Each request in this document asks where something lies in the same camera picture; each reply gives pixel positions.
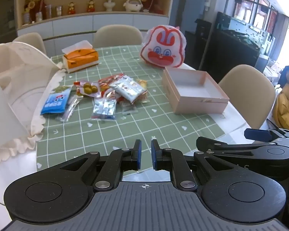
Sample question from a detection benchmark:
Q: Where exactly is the orange tissue box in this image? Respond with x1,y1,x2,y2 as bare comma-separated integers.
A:
62,40,99,74

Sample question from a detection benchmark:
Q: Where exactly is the white vase with plant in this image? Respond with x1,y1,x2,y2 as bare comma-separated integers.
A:
103,0,116,12

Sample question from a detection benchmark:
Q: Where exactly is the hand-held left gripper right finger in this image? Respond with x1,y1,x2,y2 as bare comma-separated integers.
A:
151,139,234,193

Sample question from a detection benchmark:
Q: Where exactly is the white fabric bag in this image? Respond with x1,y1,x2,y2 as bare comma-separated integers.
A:
0,62,68,169

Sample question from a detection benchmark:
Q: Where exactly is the pink cardboard box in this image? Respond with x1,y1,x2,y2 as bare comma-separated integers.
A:
161,67,230,114

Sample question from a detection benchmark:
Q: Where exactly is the beige chair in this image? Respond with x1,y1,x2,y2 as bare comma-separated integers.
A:
92,24,144,49
12,32,48,55
218,64,276,130

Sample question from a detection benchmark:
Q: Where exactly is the long clear snack packet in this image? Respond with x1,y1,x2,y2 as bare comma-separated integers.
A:
60,95,84,123

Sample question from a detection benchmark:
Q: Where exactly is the small clear snack packet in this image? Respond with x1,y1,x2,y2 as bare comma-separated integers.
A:
120,101,139,115

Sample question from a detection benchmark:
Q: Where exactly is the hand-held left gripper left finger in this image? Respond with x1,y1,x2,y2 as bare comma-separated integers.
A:
53,139,142,191

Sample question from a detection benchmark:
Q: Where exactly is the white paper bag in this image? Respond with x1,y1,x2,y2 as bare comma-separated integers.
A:
0,42,61,152

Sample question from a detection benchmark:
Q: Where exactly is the blue snack packet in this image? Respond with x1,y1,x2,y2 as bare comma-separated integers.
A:
40,86,72,116

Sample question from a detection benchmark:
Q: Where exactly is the red white rabbit bag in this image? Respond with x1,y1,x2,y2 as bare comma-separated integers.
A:
140,24,187,69

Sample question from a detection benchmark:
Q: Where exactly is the black tall box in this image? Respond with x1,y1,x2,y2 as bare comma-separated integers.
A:
184,19,212,70

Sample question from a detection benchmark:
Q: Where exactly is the white plush toy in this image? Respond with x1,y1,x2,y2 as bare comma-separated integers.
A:
123,0,143,12

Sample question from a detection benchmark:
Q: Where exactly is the green checked tablecloth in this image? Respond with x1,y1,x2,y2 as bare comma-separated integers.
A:
35,44,228,174

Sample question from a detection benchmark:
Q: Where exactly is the silver snack packet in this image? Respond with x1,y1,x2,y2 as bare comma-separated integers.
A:
91,98,117,121

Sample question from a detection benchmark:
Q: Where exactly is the green olives packet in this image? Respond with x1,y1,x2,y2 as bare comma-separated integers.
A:
74,80,102,99

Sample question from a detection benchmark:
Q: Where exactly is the red gift box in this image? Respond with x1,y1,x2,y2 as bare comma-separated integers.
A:
35,0,47,21

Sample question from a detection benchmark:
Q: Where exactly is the white snack packet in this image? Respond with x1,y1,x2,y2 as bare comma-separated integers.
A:
109,75,149,104

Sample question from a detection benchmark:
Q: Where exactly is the yellow cushion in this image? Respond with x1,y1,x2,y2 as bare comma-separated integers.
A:
272,93,289,131

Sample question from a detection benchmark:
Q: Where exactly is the yellow figurine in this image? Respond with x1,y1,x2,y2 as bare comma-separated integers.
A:
24,0,36,12

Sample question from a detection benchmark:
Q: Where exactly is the red yellow snack packet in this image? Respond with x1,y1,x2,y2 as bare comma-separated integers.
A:
100,87,126,104

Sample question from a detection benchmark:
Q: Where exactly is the black fish tank cabinet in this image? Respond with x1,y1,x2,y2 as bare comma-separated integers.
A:
208,12,270,74

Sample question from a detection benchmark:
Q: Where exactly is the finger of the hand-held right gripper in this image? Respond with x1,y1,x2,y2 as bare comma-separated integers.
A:
244,128,280,141
196,136,268,161

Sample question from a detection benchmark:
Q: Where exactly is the yellow biscuit packet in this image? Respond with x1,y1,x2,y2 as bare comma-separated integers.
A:
136,79,149,103

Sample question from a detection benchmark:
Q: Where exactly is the brown plush toy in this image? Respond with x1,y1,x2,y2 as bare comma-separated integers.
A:
141,0,164,15

